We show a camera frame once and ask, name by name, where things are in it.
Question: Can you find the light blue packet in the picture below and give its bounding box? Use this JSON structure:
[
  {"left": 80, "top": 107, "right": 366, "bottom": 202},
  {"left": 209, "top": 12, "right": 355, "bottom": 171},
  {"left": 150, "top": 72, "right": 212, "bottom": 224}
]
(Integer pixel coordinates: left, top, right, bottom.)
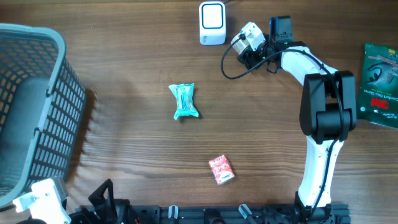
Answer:
[{"left": 169, "top": 83, "right": 199, "bottom": 120}]

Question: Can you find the red orange small carton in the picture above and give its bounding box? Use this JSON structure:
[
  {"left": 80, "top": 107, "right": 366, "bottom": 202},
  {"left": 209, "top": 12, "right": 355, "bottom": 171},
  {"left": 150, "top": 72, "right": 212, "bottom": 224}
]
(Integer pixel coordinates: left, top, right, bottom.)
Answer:
[{"left": 208, "top": 155, "right": 235, "bottom": 185}]

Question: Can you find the green 3M gloves packet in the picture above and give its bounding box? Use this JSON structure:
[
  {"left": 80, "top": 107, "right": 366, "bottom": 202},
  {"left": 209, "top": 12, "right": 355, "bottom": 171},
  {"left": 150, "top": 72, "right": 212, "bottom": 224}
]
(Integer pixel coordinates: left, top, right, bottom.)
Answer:
[{"left": 357, "top": 43, "right": 397, "bottom": 129}]

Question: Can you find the green lid jar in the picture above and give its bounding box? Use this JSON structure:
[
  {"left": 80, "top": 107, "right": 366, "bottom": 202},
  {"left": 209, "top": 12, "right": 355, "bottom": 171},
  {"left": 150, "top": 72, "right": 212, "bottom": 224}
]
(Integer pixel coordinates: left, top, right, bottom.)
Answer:
[{"left": 233, "top": 39, "right": 250, "bottom": 55}]

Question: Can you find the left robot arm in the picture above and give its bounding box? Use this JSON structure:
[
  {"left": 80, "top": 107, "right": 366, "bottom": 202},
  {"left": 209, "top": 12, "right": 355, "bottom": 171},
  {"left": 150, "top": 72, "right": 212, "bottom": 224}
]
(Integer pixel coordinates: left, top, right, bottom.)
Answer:
[{"left": 12, "top": 177, "right": 141, "bottom": 224}]

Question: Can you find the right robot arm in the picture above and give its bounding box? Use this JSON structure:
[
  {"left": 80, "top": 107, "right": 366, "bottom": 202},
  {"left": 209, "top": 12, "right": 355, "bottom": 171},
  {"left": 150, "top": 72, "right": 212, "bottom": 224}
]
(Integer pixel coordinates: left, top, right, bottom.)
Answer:
[{"left": 231, "top": 16, "right": 356, "bottom": 223}]

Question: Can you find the white barcode scanner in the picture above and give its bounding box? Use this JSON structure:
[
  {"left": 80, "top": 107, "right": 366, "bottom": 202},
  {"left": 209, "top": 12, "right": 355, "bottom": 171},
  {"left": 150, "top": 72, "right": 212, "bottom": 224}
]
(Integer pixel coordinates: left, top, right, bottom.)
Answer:
[{"left": 198, "top": 1, "right": 226, "bottom": 45}]

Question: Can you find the grey plastic mesh basket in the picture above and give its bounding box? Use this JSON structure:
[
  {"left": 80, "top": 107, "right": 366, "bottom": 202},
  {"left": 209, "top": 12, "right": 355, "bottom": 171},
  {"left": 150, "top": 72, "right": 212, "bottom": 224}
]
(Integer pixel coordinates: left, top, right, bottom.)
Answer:
[{"left": 1, "top": 24, "right": 86, "bottom": 207}]

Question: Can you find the black right camera cable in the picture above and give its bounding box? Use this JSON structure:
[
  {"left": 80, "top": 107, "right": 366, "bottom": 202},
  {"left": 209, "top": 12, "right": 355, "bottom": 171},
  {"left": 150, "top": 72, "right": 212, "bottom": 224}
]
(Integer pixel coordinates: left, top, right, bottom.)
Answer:
[{"left": 220, "top": 34, "right": 345, "bottom": 215}]

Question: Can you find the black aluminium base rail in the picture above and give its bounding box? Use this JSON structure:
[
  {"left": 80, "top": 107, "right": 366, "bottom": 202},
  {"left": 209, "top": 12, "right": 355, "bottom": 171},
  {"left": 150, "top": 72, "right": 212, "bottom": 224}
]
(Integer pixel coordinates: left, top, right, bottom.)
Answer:
[{"left": 124, "top": 203, "right": 351, "bottom": 224}]

